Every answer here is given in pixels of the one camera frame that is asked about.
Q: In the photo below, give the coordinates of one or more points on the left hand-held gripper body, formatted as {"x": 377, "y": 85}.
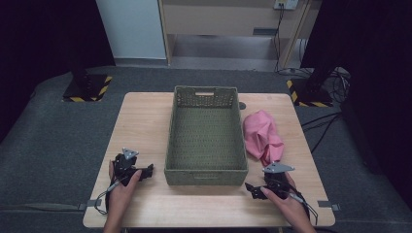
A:
{"x": 123, "y": 168}

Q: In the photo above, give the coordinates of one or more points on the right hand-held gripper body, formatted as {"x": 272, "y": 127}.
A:
{"x": 277, "y": 181}

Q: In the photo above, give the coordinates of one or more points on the pink cloth garment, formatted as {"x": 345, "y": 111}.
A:
{"x": 262, "y": 136}

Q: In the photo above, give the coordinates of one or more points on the green woven basket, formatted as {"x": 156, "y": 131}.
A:
{"x": 206, "y": 142}

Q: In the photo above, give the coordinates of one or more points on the person's left hand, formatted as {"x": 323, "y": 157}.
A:
{"x": 120, "y": 197}

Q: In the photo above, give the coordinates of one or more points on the person's right hand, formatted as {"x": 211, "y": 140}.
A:
{"x": 288, "y": 208}

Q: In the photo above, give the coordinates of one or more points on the dark round table grommet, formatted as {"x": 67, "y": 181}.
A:
{"x": 242, "y": 105}

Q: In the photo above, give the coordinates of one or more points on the striped black stand base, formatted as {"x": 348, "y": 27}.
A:
{"x": 85, "y": 93}
{"x": 307, "y": 97}

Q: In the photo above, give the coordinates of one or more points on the dark curtain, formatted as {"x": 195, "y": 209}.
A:
{"x": 39, "y": 39}
{"x": 375, "y": 64}

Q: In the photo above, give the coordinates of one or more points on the white power strip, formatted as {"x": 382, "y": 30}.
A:
{"x": 286, "y": 4}

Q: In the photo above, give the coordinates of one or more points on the grey table edge bracket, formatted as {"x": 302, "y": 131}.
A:
{"x": 328, "y": 205}
{"x": 89, "y": 204}

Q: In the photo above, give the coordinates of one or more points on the black stand post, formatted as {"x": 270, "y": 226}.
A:
{"x": 319, "y": 79}
{"x": 82, "y": 76}

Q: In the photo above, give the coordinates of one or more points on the white wall panel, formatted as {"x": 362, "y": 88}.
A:
{"x": 132, "y": 29}

